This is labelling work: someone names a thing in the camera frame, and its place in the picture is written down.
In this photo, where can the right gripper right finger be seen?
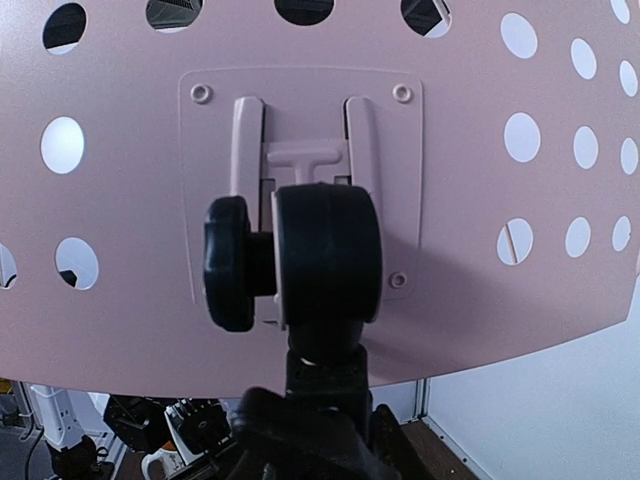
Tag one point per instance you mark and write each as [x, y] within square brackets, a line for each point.
[390, 443]

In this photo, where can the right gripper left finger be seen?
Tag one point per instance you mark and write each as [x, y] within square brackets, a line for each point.
[302, 442]

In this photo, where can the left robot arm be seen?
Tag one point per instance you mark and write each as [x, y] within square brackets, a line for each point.
[75, 455]

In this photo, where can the pink music stand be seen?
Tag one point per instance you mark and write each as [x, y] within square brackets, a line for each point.
[493, 150]

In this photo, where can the white patterned mug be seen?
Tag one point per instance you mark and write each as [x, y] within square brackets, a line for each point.
[170, 462]

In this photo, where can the right aluminium frame post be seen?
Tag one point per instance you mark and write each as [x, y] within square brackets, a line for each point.
[421, 399]

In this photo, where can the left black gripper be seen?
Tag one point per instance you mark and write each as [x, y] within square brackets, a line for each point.
[145, 424]

